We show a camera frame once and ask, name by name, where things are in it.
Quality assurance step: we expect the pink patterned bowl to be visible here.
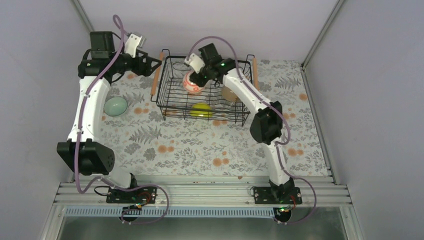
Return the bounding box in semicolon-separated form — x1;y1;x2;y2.
182;71;205;95

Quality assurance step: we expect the yellow-green bowl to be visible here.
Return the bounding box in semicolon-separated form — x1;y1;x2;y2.
189;102;213;118

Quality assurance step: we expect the light green bowl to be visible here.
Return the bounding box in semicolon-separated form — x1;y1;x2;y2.
103;96;128;117

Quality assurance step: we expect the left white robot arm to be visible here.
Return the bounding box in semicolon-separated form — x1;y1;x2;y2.
56;31;162;203

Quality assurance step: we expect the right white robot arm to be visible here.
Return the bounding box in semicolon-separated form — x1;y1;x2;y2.
184;43;295;204

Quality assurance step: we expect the beige ceramic bowl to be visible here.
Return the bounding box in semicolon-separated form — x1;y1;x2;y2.
221;86;239;103

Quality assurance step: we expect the floral tablecloth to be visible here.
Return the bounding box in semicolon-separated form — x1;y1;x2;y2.
100;59;328;177

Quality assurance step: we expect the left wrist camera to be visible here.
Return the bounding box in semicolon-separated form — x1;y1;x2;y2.
124;32;146;58

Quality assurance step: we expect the black wire dish rack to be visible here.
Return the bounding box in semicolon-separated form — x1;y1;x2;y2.
150;48;250;126

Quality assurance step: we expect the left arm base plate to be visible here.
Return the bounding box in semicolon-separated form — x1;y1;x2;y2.
106;186;157;205

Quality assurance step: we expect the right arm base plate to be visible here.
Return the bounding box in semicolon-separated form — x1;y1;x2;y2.
251;186;303;205

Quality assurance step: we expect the perforated cable duct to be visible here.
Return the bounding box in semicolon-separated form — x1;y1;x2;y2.
64;206;275;218

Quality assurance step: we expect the aluminium rail frame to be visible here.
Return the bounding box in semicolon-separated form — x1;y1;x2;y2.
41;175;363;240

